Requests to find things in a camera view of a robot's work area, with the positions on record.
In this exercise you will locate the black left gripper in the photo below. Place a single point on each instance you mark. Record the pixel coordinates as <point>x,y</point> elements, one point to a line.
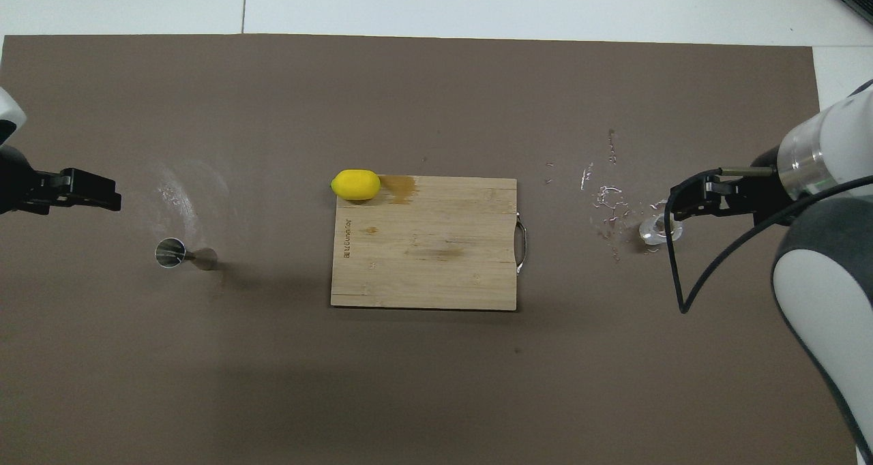
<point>20,185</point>

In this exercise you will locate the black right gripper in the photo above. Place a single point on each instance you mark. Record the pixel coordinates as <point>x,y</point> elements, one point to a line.
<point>764,192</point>

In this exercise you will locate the small clear glass cup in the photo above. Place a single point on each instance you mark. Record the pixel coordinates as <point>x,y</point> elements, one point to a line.
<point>656,233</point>

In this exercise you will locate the steel double jigger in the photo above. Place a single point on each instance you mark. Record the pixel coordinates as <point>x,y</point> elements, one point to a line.
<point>170,253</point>

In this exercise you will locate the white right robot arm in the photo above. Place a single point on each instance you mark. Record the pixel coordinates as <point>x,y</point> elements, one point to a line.
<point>825,281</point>

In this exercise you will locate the brown table mat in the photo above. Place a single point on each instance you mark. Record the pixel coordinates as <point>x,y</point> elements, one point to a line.
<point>204,369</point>

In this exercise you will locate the yellow lemon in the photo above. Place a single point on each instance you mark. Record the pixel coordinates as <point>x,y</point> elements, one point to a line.
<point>355,185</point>

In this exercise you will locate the bamboo cutting board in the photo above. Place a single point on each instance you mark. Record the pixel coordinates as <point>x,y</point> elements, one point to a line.
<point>423,260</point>

